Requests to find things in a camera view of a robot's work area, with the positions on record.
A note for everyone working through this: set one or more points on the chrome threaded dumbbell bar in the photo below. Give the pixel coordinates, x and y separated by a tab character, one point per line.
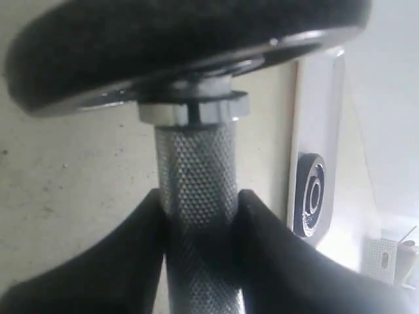
194	119

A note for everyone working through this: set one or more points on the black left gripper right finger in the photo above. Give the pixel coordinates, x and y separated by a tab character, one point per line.
281	273

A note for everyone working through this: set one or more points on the black weight plate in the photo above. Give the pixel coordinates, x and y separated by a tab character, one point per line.
83	54
309	191

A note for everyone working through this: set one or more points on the perforated white metal bracket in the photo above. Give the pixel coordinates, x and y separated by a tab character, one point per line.
378	259

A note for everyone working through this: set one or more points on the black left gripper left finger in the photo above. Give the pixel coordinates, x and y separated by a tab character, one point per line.
120	274

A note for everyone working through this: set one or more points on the white rectangular plastic tray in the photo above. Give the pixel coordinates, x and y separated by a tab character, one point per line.
316	121

